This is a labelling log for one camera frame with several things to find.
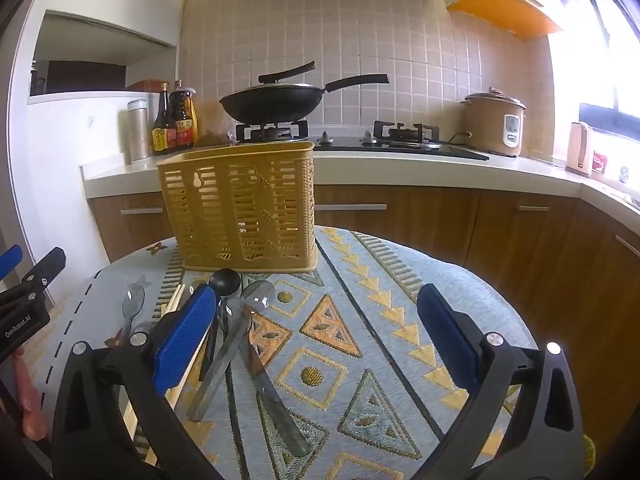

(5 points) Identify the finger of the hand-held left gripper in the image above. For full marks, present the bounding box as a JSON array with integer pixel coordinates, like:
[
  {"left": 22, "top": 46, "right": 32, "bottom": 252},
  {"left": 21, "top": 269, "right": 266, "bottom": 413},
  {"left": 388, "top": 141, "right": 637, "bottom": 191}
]
[
  {"left": 0, "top": 247, "right": 67, "bottom": 311},
  {"left": 0, "top": 244, "right": 24, "bottom": 281}
]

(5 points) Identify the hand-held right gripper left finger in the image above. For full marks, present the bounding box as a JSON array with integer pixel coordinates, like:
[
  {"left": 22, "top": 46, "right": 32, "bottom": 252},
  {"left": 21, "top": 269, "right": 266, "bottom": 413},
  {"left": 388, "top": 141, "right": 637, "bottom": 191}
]
[{"left": 50, "top": 282, "right": 218, "bottom": 480}]

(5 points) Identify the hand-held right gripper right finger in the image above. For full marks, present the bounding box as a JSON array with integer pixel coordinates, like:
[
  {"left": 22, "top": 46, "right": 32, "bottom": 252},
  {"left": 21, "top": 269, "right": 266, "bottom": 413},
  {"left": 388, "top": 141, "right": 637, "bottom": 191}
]
[{"left": 416, "top": 283, "right": 587, "bottom": 480}]

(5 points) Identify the yellow plastic utensil basket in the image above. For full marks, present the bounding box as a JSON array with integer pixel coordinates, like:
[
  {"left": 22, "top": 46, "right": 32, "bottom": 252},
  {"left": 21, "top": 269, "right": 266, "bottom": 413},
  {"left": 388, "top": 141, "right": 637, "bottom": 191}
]
[{"left": 156, "top": 141, "right": 319, "bottom": 274}]

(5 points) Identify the person's left hand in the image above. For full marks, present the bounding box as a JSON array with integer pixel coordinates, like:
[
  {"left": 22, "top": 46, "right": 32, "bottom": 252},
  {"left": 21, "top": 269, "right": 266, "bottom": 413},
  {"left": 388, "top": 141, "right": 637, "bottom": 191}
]
[{"left": 13, "top": 349, "right": 48, "bottom": 442}]

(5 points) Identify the clear plastic spoon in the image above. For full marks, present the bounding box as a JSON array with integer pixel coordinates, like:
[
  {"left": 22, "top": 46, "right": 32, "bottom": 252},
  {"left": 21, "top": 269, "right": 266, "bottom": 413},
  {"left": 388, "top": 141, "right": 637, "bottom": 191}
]
[
  {"left": 112, "top": 282, "right": 149, "bottom": 349},
  {"left": 186, "top": 280, "right": 276, "bottom": 422}
]

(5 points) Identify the black plastic spoon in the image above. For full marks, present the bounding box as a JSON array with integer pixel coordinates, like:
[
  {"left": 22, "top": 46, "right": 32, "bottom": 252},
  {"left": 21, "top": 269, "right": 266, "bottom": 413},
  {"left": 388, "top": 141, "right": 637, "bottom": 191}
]
[{"left": 199, "top": 268, "right": 242, "bottom": 382}]

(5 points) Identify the patterned blue tablecloth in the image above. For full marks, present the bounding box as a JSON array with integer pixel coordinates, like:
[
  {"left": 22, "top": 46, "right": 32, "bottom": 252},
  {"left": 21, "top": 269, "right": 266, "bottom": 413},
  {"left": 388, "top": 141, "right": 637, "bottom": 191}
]
[{"left": 20, "top": 225, "right": 597, "bottom": 480}]

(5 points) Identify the steel canister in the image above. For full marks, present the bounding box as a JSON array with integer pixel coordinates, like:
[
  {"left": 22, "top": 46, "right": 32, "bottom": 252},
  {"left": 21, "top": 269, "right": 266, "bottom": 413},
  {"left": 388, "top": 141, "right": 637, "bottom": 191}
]
[{"left": 126, "top": 99, "right": 152, "bottom": 162}]

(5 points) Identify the white kitchen countertop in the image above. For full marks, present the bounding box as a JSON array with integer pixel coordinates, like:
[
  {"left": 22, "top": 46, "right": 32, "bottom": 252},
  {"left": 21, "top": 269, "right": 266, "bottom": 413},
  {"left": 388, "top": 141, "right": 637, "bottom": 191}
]
[{"left": 81, "top": 140, "right": 640, "bottom": 222}]

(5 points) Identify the slim dark sauce bottle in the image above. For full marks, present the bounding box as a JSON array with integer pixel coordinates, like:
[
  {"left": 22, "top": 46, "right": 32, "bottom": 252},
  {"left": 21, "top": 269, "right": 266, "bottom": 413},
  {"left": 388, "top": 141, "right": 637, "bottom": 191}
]
[{"left": 151, "top": 81, "right": 171, "bottom": 155}]

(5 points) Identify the large dark sauce bottle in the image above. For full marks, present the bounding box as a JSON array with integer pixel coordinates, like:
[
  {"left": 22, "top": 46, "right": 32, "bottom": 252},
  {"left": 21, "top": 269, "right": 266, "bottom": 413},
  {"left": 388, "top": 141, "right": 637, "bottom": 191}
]
[{"left": 167, "top": 80, "right": 199, "bottom": 151}]

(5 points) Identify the black gas stove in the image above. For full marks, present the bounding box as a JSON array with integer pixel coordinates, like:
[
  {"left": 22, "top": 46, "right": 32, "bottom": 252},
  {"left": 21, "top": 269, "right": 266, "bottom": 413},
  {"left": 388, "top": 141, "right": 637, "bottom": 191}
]
[{"left": 235, "top": 120, "right": 490, "bottom": 162}]

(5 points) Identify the brown box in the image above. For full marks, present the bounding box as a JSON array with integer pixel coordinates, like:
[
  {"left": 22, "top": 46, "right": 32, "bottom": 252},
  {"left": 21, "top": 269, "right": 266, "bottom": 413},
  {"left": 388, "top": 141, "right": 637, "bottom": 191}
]
[{"left": 125, "top": 78, "right": 169, "bottom": 94}]

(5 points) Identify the beige rice cooker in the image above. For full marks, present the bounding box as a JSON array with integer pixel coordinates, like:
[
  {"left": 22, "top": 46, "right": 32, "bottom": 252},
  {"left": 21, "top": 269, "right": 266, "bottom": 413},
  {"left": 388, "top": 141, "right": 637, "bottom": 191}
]
[{"left": 460, "top": 87, "right": 527, "bottom": 159}]

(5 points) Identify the white electric kettle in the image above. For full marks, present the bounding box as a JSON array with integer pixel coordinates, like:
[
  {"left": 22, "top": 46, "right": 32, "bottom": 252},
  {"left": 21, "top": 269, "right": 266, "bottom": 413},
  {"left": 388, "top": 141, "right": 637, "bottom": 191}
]
[{"left": 566, "top": 121, "right": 595, "bottom": 177}]

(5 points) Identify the black wok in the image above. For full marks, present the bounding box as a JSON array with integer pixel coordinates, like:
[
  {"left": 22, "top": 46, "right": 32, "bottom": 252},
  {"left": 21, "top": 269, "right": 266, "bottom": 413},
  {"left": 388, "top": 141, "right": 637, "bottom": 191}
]
[{"left": 220, "top": 74, "right": 390, "bottom": 125}]

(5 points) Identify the glass wok lid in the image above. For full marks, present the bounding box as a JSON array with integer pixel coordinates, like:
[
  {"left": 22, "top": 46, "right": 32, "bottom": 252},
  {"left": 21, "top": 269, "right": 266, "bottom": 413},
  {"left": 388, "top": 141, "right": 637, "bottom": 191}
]
[{"left": 235, "top": 61, "right": 327, "bottom": 94}]

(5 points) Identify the window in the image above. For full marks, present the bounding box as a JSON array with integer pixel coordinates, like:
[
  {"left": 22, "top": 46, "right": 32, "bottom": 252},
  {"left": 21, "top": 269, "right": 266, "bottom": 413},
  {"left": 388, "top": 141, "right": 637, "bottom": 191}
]
[{"left": 550, "top": 0, "right": 640, "bottom": 137}]

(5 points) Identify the orange wall cabinet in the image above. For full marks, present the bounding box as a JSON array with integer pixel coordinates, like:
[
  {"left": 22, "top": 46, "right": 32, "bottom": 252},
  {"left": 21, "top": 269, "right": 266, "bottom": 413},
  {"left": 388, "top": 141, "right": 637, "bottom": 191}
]
[{"left": 442, "top": 0, "right": 566, "bottom": 42}]

